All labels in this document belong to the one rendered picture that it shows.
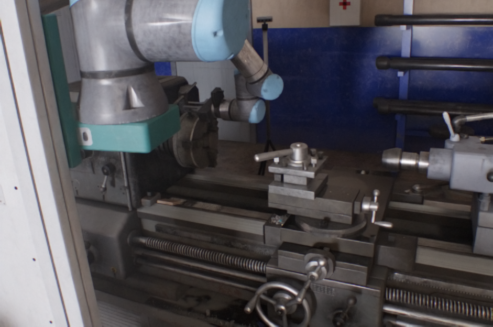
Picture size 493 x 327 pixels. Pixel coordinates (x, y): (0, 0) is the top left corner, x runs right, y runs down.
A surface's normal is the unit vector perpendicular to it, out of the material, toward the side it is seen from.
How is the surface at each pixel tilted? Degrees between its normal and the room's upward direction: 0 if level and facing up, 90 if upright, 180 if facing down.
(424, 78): 90
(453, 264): 36
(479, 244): 90
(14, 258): 90
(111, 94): 70
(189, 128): 49
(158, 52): 132
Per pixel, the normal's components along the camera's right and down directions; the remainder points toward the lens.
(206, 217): -0.29, -0.58
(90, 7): -0.15, 0.33
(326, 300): -0.41, 0.33
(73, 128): 0.96, 0.04
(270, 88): 0.55, 0.31
